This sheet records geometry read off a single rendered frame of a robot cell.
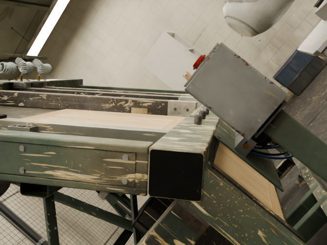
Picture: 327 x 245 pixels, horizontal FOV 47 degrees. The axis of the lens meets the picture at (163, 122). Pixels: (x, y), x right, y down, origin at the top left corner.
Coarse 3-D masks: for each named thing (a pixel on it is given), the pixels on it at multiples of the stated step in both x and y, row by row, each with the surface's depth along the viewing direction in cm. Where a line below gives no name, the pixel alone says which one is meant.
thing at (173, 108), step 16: (0, 96) 183; (16, 96) 182; (32, 96) 180; (48, 96) 178; (64, 96) 177; (80, 96) 175; (96, 96) 175; (128, 112) 171; (160, 112) 168; (176, 112) 167
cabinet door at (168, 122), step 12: (48, 120) 132; (60, 120) 133; (72, 120) 135; (84, 120) 136; (96, 120) 137; (108, 120) 138; (120, 120) 140; (132, 120) 141; (144, 120) 143; (156, 120) 144; (168, 120) 146; (180, 120) 145
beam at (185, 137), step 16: (192, 112) 145; (176, 128) 104; (192, 128) 106; (208, 128) 107; (160, 144) 81; (176, 144) 82; (192, 144) 83; (208, 144) 85; (160, 160) 78; (176, 160) 77; (192, 160) 77; (208, 160) 87; (160, 176) 79; (176, 176) 78; (192, 176) 77; (160, 192) 79; (176, 192) 78; (192, 192) 78
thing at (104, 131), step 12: (0, 120) 113; (12, 120) 113; (24, 120) 114; (36, 120) 115; (48, 132) 110; (60, 132) 110; (72, 132) 109; (84, 132) 108; (96, 132) 107; (108, 132) 107; (120, 132) 106; (132, 132) 105; (144, 132) 104; (156, 132) 104
